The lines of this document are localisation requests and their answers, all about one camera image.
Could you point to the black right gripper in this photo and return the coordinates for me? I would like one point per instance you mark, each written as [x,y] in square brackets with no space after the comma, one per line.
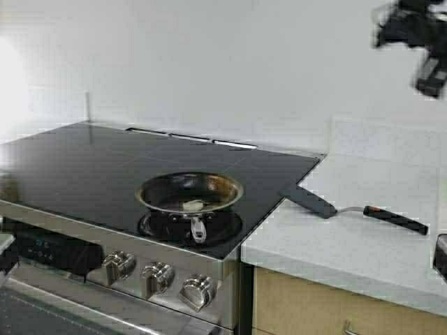
[417,24]

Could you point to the black spatula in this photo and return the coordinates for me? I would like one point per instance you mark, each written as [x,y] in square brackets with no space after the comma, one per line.
[323,209]

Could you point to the raw shrimp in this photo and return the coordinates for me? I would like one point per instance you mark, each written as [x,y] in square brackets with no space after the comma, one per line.
[193,205]

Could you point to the black object at right edge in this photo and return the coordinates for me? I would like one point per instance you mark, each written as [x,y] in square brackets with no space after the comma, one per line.
[440,256]

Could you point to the wooden cabinet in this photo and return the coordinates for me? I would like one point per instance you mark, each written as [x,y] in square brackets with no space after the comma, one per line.
[285,304]

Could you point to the right steel stove knob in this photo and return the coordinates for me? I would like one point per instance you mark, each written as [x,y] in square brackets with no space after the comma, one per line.
[198,292]

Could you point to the steel stove knob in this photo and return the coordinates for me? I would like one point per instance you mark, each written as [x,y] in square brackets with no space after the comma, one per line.
[155,279]
[198,292]
[117,266]

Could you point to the middle steel stove knob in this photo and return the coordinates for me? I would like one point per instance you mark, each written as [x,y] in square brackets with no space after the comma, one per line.
[155,279]

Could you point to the stainless steel stove range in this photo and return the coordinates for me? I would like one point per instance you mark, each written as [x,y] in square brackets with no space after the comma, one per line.
[68,200]

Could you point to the left steel stove knob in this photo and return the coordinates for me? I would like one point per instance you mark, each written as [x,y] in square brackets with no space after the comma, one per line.
[117,266]

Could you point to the steel drawer handle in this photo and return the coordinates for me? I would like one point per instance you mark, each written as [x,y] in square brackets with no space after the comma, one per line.
[348,329]

